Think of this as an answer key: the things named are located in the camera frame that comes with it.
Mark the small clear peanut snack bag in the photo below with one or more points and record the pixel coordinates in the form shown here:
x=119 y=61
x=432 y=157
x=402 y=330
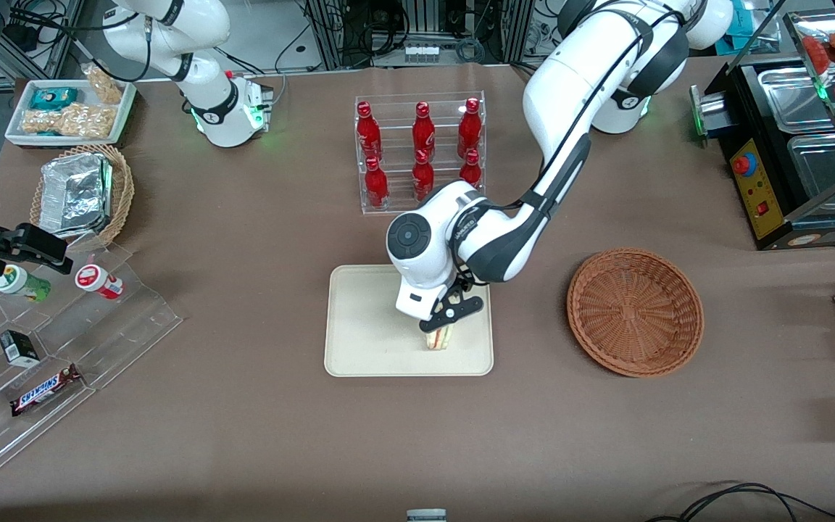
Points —
x=104 y=85

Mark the black food warmer display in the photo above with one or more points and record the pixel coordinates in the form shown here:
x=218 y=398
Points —
x=758 y=188

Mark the white snack tray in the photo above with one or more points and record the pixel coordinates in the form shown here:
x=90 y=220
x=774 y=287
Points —
x=17 y=109

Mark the green snack packet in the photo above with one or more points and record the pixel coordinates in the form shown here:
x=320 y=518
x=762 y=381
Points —
x=53 y=97

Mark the green capped small bottle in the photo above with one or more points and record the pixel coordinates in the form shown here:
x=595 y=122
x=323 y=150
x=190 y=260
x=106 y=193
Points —
x=20 y=283

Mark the small black box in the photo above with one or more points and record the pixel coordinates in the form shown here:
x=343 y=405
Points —
x=19 y=348

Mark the steel food pan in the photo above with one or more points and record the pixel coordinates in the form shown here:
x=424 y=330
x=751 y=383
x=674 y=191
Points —
x=794 y=90
x=823 y=167

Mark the aluminium foil container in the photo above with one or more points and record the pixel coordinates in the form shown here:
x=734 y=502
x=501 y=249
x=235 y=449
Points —
x=73 y=196

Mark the cream rectangular serving tray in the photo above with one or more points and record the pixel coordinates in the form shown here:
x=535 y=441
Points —
x=359 y=326

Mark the white power strip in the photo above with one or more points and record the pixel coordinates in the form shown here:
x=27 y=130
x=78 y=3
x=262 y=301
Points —
x=422 y=51

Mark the oval light wicker basket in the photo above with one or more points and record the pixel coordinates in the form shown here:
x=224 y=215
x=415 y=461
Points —
x=125 y=196

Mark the clear acrylic bottle rack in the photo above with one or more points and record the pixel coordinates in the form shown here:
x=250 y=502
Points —
x=397 y=130

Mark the triangle sandwich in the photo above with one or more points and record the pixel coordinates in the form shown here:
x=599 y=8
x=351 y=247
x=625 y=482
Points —
x=438 y=341

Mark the aluminium frame rack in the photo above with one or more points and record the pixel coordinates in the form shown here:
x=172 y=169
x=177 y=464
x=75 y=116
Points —
x=515 y=29

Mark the large clear peanut snack bag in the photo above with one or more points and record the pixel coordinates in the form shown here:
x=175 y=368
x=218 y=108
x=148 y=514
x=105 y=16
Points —
x=69 y=121

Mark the red soda bottle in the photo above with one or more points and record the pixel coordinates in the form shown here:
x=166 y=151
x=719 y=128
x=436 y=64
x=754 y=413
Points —
x=423 y=134
x=470 y=170
x=368 y=134
x=422 y=181
x=469 y=129
x=376 y=187

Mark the red food in warmer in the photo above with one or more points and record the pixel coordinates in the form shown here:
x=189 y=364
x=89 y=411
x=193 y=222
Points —
x=834 y=47

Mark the clear acrylic stepped shelf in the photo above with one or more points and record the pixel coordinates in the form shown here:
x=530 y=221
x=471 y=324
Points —
x=135 y=319

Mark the round brown wicker basket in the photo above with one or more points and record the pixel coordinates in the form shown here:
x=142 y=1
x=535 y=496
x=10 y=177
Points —
x=635 y=312

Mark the Snickers chocolate bar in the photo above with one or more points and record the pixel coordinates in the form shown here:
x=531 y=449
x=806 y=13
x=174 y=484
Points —
x=46 y=389

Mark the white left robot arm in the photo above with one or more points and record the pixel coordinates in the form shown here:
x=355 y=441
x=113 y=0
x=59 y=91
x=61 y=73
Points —
x=570 y=80

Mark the teal box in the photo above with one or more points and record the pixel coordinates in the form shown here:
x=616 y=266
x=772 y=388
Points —
x=740 y=32

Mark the red and white small bottle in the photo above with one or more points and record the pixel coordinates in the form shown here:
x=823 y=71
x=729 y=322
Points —
x=98 y=281

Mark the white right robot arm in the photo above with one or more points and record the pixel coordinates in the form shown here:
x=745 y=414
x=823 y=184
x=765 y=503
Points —
x=207 y=80

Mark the small grey device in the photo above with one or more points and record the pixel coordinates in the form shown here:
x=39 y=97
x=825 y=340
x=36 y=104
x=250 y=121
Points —
x=426 y=515

